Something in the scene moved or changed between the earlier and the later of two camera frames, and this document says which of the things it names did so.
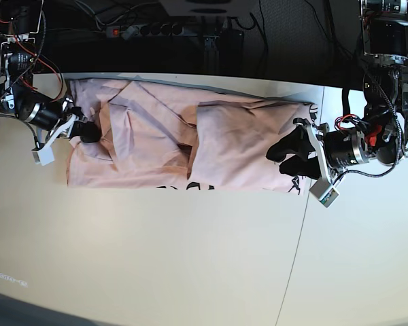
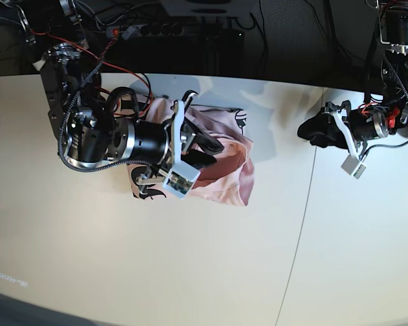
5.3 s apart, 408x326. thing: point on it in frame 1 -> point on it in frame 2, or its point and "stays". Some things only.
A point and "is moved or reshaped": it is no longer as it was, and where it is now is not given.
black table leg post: [211, 55] stays
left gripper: [58, 117] -> [161, 144]
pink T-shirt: [168, 137] is moved or reshaped
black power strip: [144, 31] stays
